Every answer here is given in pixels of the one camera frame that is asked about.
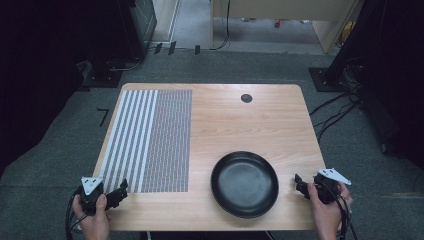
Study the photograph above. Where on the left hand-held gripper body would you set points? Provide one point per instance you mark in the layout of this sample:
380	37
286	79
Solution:
90	184

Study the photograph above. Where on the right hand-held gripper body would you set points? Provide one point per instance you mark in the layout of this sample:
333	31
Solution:
328	190

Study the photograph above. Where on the person's right hand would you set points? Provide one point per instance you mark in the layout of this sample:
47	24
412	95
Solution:
325	216

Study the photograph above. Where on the person's left hand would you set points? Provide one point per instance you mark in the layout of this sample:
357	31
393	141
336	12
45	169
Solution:
95	220

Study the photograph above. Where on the grey striped placemat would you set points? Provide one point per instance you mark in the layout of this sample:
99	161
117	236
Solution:
153	140

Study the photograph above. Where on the black round frying pan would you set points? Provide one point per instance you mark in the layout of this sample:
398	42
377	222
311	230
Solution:
244	184

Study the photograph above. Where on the black angled tape mark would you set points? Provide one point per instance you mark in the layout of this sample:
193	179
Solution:
104	115

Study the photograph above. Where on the dark round table grommet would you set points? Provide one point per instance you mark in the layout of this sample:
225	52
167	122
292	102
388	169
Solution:
246	98

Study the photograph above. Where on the black curtain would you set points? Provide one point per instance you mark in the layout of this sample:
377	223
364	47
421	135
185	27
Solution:
393	73
36	76

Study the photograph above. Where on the black tape strip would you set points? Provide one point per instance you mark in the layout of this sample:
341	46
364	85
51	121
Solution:
157	48
172	47
197	49

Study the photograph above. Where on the yellow object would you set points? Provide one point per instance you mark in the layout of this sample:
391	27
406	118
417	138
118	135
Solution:
348	30

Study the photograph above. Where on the small red object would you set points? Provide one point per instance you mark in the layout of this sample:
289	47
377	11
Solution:
277	22

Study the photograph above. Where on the dark cabinet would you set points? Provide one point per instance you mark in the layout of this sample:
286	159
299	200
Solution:
140	23

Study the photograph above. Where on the light wooden cabinet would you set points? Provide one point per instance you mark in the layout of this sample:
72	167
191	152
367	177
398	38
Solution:
286	8

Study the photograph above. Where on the black stand base plate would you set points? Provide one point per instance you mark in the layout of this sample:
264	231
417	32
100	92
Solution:
101	79
325	81

